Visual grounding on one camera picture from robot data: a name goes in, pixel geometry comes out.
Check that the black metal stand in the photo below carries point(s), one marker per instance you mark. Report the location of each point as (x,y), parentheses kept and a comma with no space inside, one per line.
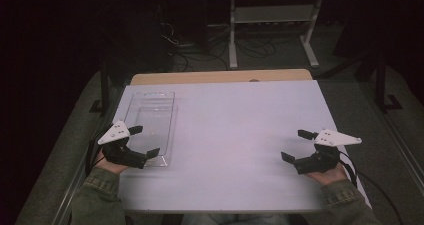
(381,85)
(104,85)

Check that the person's left hand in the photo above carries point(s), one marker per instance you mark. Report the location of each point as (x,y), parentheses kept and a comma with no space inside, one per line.
(110,165)

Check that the grey metal rail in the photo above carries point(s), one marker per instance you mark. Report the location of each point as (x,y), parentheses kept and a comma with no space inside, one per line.
(71,191)
(396,141)

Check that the wooden table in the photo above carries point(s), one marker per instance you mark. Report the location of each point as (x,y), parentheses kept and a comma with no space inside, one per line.
(200,77)

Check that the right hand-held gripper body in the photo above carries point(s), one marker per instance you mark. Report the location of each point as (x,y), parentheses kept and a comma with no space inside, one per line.
(316,163)

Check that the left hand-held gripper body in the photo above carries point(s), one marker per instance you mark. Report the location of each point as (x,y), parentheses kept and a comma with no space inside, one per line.
(125,156)

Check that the white metal desk frame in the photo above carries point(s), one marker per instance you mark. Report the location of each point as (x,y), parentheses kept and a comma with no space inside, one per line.
(273,14)

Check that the clear plastic tray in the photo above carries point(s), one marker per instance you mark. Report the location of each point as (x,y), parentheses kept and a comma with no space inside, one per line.
(153,115)

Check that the person's right hand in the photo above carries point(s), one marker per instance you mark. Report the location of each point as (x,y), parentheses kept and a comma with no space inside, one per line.
(328,177)

